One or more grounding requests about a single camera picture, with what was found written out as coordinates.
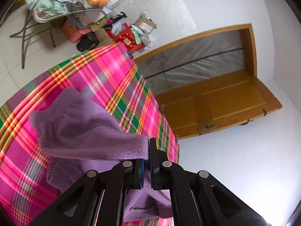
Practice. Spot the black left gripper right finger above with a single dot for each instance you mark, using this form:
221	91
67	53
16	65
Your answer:
198	198

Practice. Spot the cardboard box with label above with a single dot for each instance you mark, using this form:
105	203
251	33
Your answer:
145	24

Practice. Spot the brown wooden door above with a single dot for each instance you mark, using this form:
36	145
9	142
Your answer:
216	104

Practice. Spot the purple fleece garment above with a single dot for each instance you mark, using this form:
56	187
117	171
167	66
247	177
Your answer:
79	135

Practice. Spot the pink plaid bed sheet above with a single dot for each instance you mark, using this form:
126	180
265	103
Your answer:
106	75

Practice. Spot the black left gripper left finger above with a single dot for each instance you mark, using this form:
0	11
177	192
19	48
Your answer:
95	198

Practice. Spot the folding metal table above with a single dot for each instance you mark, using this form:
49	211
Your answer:
44	12

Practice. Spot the plastic wrapped mattress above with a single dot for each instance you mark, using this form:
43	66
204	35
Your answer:
193	61

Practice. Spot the red gift box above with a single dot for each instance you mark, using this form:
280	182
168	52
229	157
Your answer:
126	37

